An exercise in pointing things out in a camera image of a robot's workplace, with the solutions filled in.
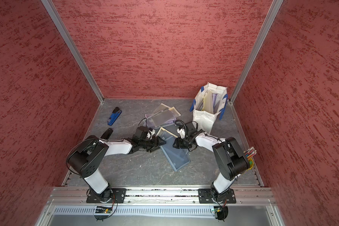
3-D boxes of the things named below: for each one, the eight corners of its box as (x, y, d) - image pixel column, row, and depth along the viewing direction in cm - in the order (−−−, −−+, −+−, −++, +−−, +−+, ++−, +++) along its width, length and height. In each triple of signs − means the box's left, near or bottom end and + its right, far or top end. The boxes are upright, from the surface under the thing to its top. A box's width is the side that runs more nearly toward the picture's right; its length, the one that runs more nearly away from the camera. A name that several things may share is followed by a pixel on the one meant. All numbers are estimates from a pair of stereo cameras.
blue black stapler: (107, 125, 106) (106, 122, 103) (116, 109, 116) (115, 106, 113) (114, 126, 106) (112, 123, 103) (122, 110, 116) (121, 107, 113)
